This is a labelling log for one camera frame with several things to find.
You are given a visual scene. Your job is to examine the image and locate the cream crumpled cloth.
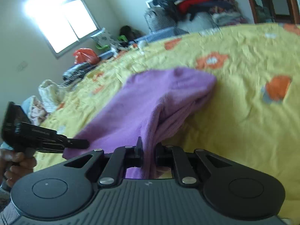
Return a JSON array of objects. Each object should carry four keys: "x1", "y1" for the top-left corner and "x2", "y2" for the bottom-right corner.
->
[{"x1": 38, "y1": 80, "x2": 67, "y2": 113}]

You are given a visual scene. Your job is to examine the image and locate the black white striped cloth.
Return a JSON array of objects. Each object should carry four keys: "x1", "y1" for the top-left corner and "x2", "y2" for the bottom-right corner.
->
[{"x1": 62, "y1": 62, "x2": 98, "y2": 85}]

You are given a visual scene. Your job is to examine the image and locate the orange plastic bag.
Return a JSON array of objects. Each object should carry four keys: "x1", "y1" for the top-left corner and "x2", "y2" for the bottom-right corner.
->
[{"x1": 73, "y1": 48, "x2": 100, "y2": 65}]

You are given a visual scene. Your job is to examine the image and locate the brown wooden door frame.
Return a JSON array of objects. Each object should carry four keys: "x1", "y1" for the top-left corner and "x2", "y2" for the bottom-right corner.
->
[{"x1": 249, "y1": 0, "x2": 299, "y2": 24}]

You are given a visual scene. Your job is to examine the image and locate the purple sweater with red trim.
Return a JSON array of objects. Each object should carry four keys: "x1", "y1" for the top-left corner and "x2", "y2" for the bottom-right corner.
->
[{"x1": 76, "y1": 67, "x2": 217, "y2": 179}]

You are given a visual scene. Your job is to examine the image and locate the yellow floral bed quilt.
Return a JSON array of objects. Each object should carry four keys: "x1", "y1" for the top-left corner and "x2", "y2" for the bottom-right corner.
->
[{"x1": 42, "y1": 23, "x2": 299, "y2": 224}]

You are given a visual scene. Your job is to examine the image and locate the left hand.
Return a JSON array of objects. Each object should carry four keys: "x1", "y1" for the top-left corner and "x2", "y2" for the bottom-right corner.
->
[{"x1": 1, "y1": 149, "x2": 37, "y2": 188}]

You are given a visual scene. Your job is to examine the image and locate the green black bag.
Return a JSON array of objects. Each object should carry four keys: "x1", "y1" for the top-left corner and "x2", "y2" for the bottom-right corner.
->
[{"x1": 91, "y1": 25, "x2": 142, "y2": 49}]

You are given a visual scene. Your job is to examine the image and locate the bright window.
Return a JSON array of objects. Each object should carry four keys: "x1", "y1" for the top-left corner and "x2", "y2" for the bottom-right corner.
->
[{"x1": 24, "y1": 0, "x2": 99, "y2": 57}]

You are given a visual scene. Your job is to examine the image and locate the grey checked cushion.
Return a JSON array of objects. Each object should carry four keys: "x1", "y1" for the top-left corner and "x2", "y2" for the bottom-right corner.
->
[{"x1": 144, "y1": 7, "x2": 176, "y2": 33}]

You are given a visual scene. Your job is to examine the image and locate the pile of dark clothes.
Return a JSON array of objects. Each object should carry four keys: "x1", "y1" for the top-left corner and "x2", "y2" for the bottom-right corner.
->
[{"x1": 152, "y1": 0, "x2": 248, "y2": 26}]

